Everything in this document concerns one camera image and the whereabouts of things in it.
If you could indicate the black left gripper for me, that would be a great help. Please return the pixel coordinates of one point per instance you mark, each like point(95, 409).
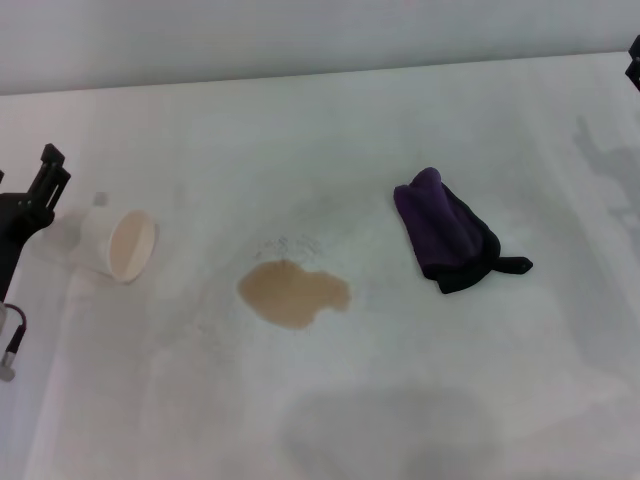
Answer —
point(15, 225)

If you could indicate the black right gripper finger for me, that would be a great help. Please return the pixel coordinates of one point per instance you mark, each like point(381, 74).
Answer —
point(634, 65)

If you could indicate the purple rag with black edge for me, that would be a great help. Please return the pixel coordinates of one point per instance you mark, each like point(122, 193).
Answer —
point(445, 230)

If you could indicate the white paper cup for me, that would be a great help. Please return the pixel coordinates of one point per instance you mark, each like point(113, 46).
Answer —
point(120, 242)

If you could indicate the brown water stain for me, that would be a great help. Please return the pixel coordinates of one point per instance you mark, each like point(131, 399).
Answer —
point(292, 295)

